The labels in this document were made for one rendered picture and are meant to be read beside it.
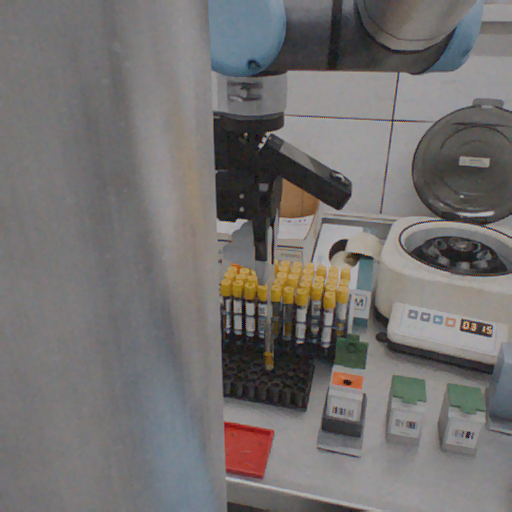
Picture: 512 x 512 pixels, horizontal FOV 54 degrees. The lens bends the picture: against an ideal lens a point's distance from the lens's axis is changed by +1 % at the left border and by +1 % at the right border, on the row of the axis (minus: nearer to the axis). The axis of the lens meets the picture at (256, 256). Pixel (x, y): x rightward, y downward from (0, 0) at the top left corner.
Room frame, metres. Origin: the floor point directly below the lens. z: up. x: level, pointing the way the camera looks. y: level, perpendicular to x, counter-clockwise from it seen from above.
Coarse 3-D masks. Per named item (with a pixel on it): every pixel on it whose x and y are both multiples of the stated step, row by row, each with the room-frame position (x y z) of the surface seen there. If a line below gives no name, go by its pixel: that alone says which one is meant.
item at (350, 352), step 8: (352, 336) 0.50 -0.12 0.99; (336, 344) 0.50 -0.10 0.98; (344, 344) 0.50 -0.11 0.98; (352, 344) 0.50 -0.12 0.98; (360, 344) 0.49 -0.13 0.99; (368, 344) 0.49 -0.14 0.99; (336, 352) 0.50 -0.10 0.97; (344, 352) 0.50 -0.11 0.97; (352, 352) 0.50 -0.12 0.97; (360, 352) 0.49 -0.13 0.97; (336, 360) 0.50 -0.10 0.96; (344, 360) 0.50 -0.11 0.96; (352, 360) 0.49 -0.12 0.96; (360, 360) 0.49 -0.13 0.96; (352, 368) 0.49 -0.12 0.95; (360, 368) 0.49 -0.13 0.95
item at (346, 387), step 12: (336, 372) 0.48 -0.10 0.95; (348, 372) 0.48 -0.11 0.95; (360, 372) 0.48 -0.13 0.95; (336, 384) 0.46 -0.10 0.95; (348, 384) 0.47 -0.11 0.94; (360, 384) 0.46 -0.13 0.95; (336, 396) 0.45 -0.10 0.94; (348, 396) 0.45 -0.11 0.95; (360, 396) 0.45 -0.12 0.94; (336, 408) 0.45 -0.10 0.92; (348, 408) 0.45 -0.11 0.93; (360, 408) 0.44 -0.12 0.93
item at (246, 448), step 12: (228, 432) 0.46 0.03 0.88; (240, 432) 0.46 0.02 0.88; (252, 432) 0.46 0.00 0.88; (264, 432) 0.45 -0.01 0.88; (228, 444) 0.44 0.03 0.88; (240, 444) 0.44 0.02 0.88; (252, 444) 0.44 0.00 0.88; (264, 444) 0.44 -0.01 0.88; (228, 456) 0.42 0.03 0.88; (240, 456) 0.42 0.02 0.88; (252, 456) 0.42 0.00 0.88; (264, 456) 0.42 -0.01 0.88; (228, 468) 0.40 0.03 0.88; (240, 468) 0.40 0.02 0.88; (252, 468) 0.40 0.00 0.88; (264, 468) 0.40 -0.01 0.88
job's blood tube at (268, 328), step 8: (264, 320) 0.55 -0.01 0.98; (272, 320) 0.56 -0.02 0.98; (264, 328) 0.55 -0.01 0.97; (272, 328) 0.55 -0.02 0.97; (264, 336) 0.55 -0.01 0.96; (272, 336) 0.55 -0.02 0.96; (264, 344) 0.55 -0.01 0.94; (272, 344) 0.55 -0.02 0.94; (264, 352) 0.55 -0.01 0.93; (272, 352) 0.55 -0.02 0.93; (264, 360) 0.55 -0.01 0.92; (272, 360) 0.55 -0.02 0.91; (264, 368) 0.55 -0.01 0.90; (272, 368) 0.55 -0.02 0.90
